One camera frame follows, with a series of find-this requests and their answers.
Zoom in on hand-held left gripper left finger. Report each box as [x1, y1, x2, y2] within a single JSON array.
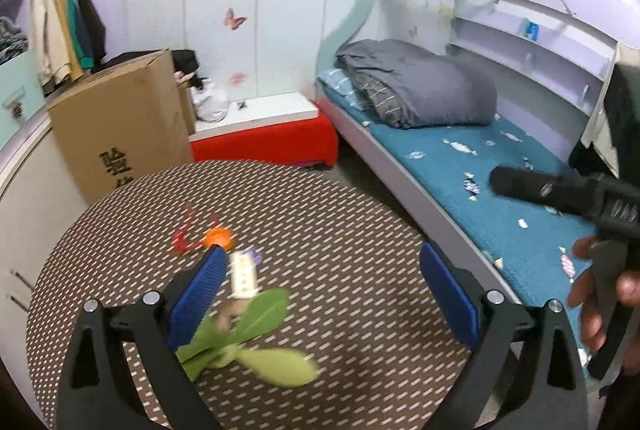
[[56, 244, 230, 430]]

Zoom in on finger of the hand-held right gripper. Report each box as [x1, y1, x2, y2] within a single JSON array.
[[489, 166, 601, 217]]

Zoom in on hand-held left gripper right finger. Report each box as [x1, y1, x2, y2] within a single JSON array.
[[419, 241, 588, 430]]

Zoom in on green leaf plush toy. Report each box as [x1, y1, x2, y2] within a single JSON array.
[[175, 288, 321, 387]]

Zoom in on person's right hand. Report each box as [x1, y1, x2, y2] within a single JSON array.
[[567, 235, 640, 353]]

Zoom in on small white strip packet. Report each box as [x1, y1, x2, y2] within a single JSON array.
[[227, 249, 264, 301]]

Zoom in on red plastic piece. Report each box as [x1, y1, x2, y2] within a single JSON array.
[[170, 205, 221, 257]]

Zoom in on orange plastic piece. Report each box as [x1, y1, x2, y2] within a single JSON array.
[[205, 228, 235, 251]]

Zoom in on scattered candy wrappers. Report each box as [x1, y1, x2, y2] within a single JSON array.
[[407, 137, 592, 361]]

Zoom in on grey quilt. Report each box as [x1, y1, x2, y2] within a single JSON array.
[[335, 38, 499, 129]]

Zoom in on red bench with white top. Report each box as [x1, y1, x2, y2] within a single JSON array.
[[189, 92, 341, 169]]

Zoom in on white plastic bag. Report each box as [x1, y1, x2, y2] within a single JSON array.
[[189, 80, 231, 123]]

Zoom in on large cardboard box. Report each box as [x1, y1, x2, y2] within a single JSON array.
[[47, 50, 197, 207]]

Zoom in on white curved cabinet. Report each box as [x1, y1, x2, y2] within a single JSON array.
[[0, 112, 97, 411]]

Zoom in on blue checked pillow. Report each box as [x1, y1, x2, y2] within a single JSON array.
[[317, 68, 373, 111]]

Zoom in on yellow hanging garment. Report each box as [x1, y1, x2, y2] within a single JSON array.
[[54, 0, 85, 81]]

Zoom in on teal hanging garment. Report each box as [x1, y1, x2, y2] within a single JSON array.
[[64, 0, 97, 71]]

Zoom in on narrow teal drawer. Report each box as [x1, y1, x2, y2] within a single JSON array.
[[0, 48, 47, 147]]

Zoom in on black hanging garment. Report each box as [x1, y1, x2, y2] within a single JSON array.
[[67, 0, 107, 61]]

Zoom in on cream hanging hoodie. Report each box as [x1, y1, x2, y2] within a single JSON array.
[[30, 0, 72, 86]]

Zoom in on stack of folded grey clothes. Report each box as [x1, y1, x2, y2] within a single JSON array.
[[0, 16, 29, 66]]

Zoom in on lavender bed wall shelf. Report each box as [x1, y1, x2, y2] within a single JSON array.
[[449, 16, 617, 113]]

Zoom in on pink butterfly wall sticker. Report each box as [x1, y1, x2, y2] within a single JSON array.
[[222, 8, 248, 32]]

